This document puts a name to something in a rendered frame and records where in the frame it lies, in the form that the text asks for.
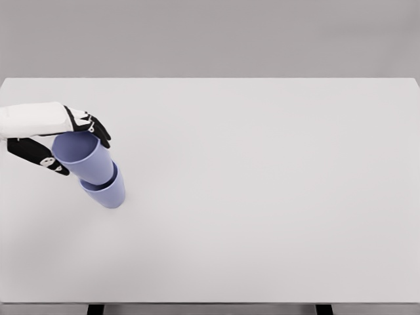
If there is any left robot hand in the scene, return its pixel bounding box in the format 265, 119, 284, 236
0, 101, 112, 177

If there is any lavender blue cup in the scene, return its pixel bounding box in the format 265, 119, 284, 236
51, 131, 115, 185
79, 160, 126, 209

